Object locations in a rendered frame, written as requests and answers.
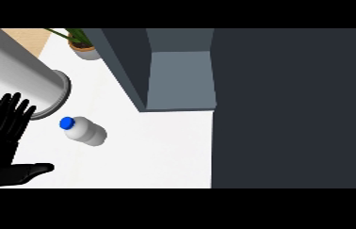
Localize dark grey cabinet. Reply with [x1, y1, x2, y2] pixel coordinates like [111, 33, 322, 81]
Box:
[81, 28, 219, 113]

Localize silver metal cylinder container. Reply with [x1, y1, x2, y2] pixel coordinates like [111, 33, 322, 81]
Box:
[0, 28, 72, 121]

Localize potted green plant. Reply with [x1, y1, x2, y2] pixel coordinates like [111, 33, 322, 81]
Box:
[44, 28, 103, 61]

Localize dark grey cabinet door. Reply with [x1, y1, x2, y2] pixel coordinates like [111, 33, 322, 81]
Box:
[210, 28, 356, 189]

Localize white bottle with blue cap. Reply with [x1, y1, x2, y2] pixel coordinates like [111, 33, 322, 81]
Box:
[59, 116, 108, 147]

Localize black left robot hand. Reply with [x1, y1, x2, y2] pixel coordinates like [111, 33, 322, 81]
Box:
[0, 91, 56, 188]

